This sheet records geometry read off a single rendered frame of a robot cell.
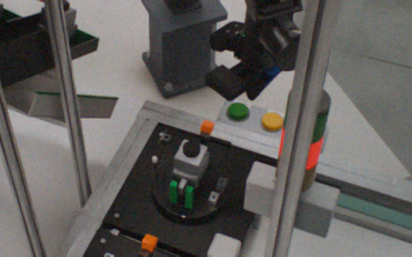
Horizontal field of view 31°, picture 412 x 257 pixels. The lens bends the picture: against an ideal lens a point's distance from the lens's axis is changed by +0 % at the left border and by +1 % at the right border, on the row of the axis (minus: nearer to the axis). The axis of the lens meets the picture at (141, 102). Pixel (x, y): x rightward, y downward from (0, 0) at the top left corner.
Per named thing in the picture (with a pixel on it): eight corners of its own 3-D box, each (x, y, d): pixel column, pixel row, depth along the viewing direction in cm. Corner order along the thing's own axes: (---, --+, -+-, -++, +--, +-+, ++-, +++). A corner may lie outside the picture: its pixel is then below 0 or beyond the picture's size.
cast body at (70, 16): (54, 31, 127) (60, -7, 124) (76, 40, 125) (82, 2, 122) (26, 43, 120) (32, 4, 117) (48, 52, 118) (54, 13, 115)
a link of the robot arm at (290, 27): (239, -31, 106) (276, 18, 98) (290, -44, 108) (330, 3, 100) (235, 28, 114) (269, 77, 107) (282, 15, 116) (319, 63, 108)
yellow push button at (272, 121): (265, 115, 143) (265, 109, 142) (284, 121, 142) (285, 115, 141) (258, 130, 141) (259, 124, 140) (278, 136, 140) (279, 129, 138)
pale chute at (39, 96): (57, 92, 145) (65, 71, 145) (111, 119, 140) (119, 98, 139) (-33, 85, 120) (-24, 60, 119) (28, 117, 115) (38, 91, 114)
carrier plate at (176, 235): (156, 130, 142) (155, 124, 141) (273, 167, 135) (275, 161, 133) (103, 227, 128) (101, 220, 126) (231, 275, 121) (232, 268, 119)
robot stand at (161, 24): (198, 40, 172) (199, -27, 157) (225, 80, 163) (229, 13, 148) (141, 57, 169) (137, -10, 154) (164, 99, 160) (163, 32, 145)
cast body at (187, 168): (186, 154, 129) (186, 129, 123) (209, 162, 127) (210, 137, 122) (168, 190, 123) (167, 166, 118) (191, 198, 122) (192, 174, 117)
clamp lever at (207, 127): (198, 154, 132) (204, 119, 128) (208, 158, 131) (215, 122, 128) (191, 163, 129) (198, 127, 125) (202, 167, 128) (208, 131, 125)
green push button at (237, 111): (231, 106, 146) (231, 99, 144) (250, 111, 144) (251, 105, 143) (224, 119, 143) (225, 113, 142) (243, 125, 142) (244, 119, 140)
